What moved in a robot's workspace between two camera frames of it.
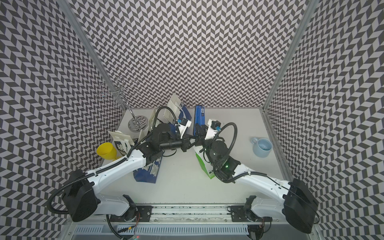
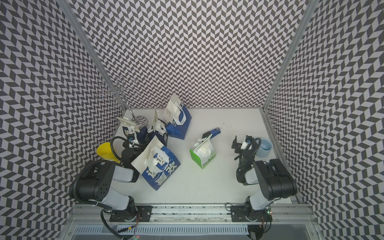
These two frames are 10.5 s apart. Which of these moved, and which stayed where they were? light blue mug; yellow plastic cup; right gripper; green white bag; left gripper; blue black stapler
Moved: right gripper; blue black stapler; green white bag; left gripper
Stayed: light blue mug; yellow plastic cup
